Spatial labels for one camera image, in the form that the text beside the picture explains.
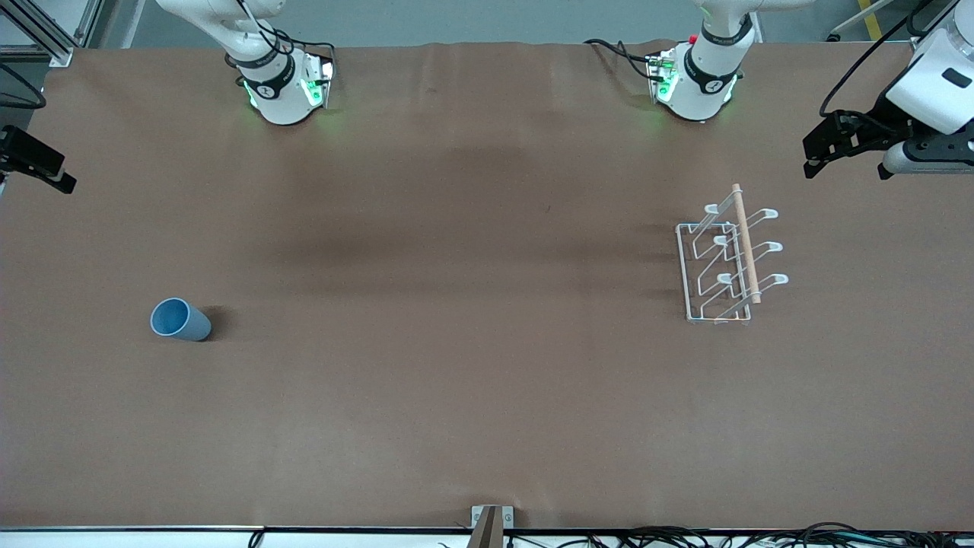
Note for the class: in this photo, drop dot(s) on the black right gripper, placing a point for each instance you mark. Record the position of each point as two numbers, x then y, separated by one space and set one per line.
23 151

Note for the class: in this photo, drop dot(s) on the metal table edge bracket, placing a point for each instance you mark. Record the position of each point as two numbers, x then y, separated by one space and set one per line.
491 525

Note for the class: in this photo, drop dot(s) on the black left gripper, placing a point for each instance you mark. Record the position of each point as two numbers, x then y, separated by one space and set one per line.
873 126

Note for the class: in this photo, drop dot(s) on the aluminium frame profile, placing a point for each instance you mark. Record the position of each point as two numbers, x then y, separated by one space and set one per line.
46 34

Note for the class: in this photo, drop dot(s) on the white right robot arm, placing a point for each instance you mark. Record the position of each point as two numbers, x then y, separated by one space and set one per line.
278 91

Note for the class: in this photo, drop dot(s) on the blue plastic cup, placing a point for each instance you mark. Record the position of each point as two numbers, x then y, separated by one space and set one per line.
186 323

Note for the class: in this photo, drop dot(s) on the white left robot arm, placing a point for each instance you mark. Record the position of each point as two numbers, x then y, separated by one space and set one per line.
708 76

